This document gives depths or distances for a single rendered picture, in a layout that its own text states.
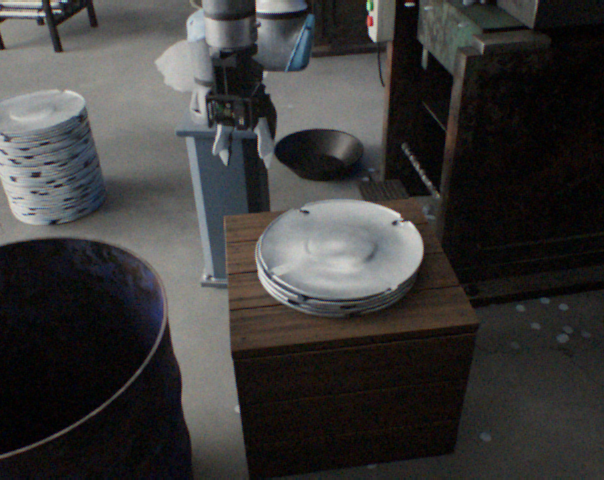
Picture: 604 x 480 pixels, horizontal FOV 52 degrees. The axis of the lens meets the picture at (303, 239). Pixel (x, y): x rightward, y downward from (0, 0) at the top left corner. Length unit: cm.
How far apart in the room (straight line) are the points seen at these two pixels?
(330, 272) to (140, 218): 101
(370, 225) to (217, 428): 52
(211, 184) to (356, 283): 55
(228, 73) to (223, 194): 59
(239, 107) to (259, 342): 36
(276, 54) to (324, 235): 41
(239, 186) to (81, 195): 68
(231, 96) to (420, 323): 46
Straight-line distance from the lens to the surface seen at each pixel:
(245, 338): 100
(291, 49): 132
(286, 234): 114
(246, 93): 94
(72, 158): 194
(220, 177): 145
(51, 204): 198
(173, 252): 178
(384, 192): 169
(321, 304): 100
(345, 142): 218
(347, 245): 110
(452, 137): 138
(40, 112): 197
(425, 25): 169
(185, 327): 154
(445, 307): 106
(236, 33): 91
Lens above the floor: 105
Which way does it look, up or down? 36 degrees down
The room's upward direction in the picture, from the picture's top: 2 degrees counter-clockwise
